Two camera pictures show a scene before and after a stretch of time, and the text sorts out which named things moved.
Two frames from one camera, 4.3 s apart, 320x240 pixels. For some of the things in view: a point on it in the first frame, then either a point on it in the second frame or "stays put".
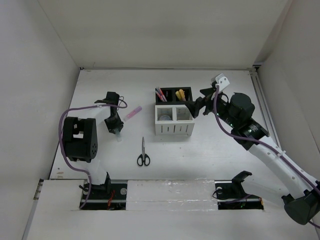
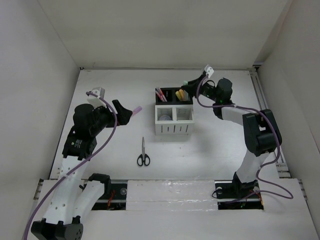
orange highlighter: x=182 y=94 stays put
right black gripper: x=195 y=106 to x=191 y=87
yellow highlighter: x=178 y=95 stays put
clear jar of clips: x=165 y=117 stays put
